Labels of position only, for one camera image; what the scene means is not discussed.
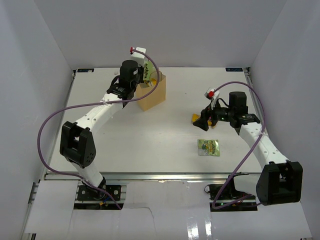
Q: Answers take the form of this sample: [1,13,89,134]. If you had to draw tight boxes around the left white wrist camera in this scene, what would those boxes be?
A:
[130,47,147,67]

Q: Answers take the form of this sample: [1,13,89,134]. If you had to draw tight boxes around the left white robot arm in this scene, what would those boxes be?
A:
[59,60,144,200]

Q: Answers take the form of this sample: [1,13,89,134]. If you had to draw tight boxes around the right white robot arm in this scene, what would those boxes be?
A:
[193,88,303,206]

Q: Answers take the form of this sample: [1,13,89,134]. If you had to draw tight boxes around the blue corner label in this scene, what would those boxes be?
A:
[77,68,95,73]
[225,67,243,72]

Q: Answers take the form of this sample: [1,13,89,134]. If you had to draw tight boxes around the yellow M&M candy pack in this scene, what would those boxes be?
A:
[191,113,216,128]

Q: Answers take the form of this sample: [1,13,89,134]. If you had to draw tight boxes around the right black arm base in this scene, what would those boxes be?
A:
[203,183,258,213]

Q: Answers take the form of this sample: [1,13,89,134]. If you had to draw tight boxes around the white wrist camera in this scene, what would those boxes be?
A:
[130,47,147,67]
[204,88,220,109]

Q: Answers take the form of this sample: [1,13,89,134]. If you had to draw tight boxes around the brown paper bag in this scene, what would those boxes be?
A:
[135,71,167,112]

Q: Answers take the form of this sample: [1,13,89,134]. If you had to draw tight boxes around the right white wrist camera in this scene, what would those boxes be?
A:
[204,88,220,109]

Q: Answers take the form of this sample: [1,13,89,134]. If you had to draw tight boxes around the left blue corner label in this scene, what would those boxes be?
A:
[77,68,95,73]

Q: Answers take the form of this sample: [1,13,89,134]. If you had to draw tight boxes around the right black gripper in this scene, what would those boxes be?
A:
[193,98,235,131]

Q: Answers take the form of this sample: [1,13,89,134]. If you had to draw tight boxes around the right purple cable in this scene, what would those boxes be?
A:
[211,81,266,210]

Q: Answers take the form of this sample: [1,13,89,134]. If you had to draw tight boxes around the right blue corner label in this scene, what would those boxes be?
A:
[225,67,243,72]

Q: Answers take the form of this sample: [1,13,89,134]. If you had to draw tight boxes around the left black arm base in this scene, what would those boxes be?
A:
[75,184,122,204]

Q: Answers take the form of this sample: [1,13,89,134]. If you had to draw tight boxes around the aluminium table front rail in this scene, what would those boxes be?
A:
[44,171,283,183]

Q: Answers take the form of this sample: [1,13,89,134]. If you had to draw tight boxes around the yellow snack bar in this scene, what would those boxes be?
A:
[149,77,157,87]

